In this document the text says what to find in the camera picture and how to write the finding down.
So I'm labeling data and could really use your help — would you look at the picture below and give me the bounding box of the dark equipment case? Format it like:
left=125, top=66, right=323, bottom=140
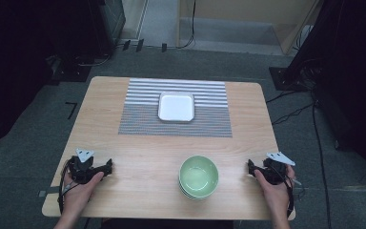
left=96, top=0, right=127, bottom=55

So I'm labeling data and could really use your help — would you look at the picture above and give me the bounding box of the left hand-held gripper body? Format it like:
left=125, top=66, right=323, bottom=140
left=66, top=148, right=107, bottom=185

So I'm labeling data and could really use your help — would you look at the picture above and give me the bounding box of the person's left hand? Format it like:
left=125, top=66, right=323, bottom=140
left=62, top=171, right=105, bottom=218

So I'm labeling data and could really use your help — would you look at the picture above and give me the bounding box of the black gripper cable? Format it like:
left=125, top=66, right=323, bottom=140
left=57, top=157, right=79, bottom=216
left=275, top=165, right=300, bottom=219

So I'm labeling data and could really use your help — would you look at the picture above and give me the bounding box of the white square plate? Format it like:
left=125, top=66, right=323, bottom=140
left=157, top=91, right=196, bottom=124

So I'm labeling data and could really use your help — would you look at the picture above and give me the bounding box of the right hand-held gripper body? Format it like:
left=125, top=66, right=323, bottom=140
left=262, top=152, right=296, bottom=185

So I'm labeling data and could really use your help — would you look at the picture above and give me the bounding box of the grey tape strip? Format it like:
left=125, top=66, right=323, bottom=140
left=37, top=186, right=62, bottom=198

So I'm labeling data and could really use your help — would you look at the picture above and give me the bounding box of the person's right hand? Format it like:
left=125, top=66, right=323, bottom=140
left=253, top=165, right=297, bottom=221

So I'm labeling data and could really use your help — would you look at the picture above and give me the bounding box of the long black floor cable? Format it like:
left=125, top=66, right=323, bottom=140
left=310, top=94, right=333, bottom=229

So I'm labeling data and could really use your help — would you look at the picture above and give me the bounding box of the light floor cable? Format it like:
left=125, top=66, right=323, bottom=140
left=77, top=52, right=112, bottom=69

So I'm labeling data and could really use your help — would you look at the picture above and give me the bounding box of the grey striped placemat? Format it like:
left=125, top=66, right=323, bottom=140
left=117, top=77, right=234, bottom=138

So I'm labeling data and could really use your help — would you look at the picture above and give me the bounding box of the black angled floor tape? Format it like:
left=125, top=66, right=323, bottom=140
left=64, top=101, right=78, bottom=120

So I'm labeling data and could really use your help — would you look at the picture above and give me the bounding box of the light wooden cabinet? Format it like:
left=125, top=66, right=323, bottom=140
left=175, top=0, right=325, bottom=57

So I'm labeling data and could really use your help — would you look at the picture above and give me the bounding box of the thin black hanging cable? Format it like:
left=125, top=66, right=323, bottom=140
left=175, top=0, right=197, bottom=51

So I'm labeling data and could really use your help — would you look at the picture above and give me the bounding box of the light green bowl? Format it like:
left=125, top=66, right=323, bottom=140
left=178, top=155, right=220, bottom=198
left=178, top=184, right=217, bottom=201

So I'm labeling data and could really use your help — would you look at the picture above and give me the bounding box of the black stand base plate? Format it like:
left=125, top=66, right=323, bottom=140
left=51, top=62, right=92, bottom=84
left=268, top=66, right=314, bottom=93

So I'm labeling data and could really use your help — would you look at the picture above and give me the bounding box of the black curtain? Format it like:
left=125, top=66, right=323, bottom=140
left=0, top=0, right=111, bottom=153
left=284, top=0, right=366, bottom=189

